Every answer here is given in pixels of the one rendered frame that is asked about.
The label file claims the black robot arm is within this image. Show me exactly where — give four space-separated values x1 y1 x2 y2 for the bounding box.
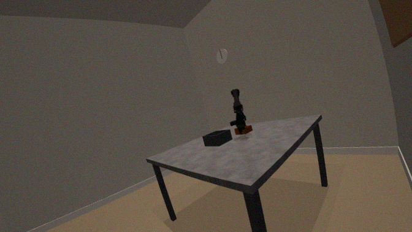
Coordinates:
230 89 246 127

